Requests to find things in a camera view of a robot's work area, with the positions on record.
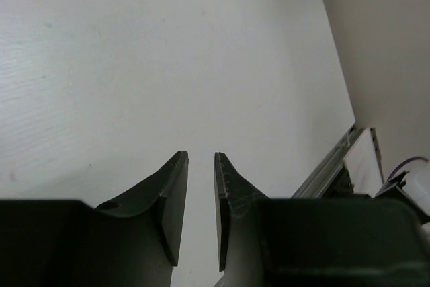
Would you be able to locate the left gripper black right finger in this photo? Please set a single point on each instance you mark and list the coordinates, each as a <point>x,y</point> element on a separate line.
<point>344,240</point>

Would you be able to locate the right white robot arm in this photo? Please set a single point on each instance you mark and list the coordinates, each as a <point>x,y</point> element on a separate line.
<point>410,188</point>

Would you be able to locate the aluminium table edge rail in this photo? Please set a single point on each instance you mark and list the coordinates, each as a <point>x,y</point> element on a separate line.
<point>320,179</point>

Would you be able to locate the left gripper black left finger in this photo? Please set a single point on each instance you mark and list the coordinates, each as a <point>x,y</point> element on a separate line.
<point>130,240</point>

